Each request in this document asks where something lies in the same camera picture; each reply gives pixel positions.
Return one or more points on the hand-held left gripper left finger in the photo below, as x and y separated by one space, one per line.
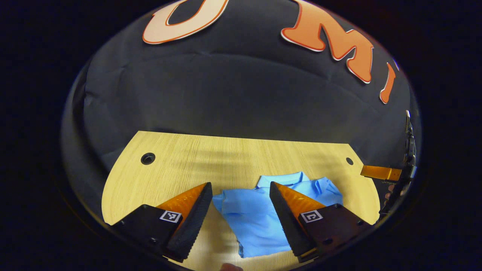
194 226

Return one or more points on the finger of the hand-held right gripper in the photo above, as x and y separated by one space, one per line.
380 172

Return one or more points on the light blue T-shirt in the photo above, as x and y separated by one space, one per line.
252 222

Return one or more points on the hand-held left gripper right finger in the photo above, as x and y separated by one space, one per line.
288 226

